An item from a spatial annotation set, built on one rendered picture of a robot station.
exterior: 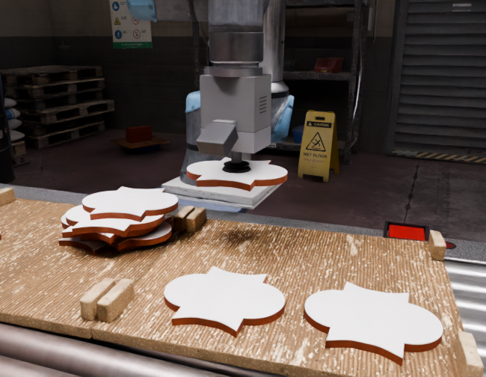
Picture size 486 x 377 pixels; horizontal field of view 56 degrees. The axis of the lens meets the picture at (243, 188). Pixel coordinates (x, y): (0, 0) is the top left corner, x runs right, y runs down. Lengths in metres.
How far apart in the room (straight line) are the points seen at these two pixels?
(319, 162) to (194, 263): 3.57
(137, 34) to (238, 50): 5.79
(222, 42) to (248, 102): 0.08
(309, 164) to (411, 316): 3.71
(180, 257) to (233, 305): 0.17
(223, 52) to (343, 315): 0.36
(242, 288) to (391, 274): 0.22
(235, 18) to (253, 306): 0.36
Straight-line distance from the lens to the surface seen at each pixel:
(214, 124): 0.64
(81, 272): 0.70
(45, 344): 0.60
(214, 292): 0.59
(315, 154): 4.22
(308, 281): 0.64
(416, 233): 0.85
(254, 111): 0.63
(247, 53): 0.63
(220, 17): 0.64
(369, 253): 0.74
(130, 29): 6.46
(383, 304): 0.59
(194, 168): 0.70
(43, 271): 0.72
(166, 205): 0.72
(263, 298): 0.58
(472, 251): 0.85
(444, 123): 5.25
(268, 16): 1.08
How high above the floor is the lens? 1.25
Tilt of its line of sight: 18 degrees down
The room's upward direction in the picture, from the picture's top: straight up
